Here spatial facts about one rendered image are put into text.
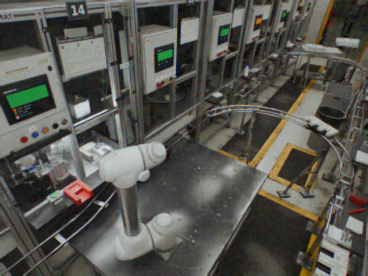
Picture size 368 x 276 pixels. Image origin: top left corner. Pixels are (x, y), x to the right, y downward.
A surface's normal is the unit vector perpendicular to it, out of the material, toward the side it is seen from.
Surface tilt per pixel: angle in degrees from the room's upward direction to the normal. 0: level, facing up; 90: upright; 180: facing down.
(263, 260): 0
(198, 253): 0
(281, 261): 0
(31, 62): 90
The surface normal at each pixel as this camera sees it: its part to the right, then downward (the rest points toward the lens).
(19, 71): 0.82, 0.36
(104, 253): 0.04, -0.82
